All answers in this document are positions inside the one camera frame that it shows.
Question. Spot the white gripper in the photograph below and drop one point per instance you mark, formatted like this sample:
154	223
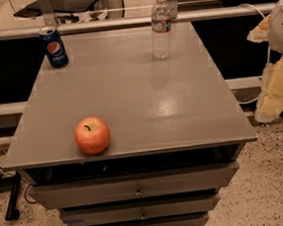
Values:
282	28

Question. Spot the clear plastic water bottle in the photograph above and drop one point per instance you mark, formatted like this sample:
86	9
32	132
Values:
161	24

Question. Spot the red apple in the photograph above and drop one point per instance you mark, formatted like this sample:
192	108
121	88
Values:
92	135

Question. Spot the grey drawer cabinet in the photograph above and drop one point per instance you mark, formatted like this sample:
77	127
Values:
162	114

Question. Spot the top grey drawer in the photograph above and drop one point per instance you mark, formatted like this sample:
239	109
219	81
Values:
115	189

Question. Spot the middle grey drawer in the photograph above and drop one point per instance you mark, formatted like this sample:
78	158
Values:
141	210

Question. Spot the black office chair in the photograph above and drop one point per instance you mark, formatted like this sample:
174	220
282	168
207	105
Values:
71	7

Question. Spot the blue Pepsi can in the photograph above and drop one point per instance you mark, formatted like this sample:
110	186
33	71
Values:
53	46

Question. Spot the black stand leg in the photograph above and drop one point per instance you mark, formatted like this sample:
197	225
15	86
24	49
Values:
13	213

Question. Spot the metal railing frame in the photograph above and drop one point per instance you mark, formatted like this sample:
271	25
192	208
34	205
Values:
123	17

